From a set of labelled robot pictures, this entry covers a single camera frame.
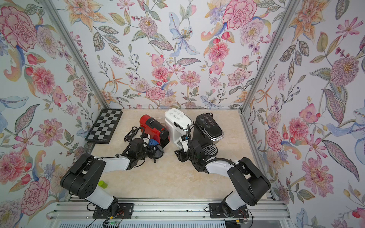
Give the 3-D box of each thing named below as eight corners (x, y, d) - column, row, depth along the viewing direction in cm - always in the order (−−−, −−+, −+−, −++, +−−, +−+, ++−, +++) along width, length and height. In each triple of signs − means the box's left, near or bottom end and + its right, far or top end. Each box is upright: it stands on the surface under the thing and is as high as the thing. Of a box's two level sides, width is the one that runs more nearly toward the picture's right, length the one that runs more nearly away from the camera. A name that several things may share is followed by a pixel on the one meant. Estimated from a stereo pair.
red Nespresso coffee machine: (143, 137, 106) (136, 119, 91) (151, 131, 110) (146, 113, 94) (161, 153, 98) (158, 137, 82) (169, 146, 101) (167, 129, 86)
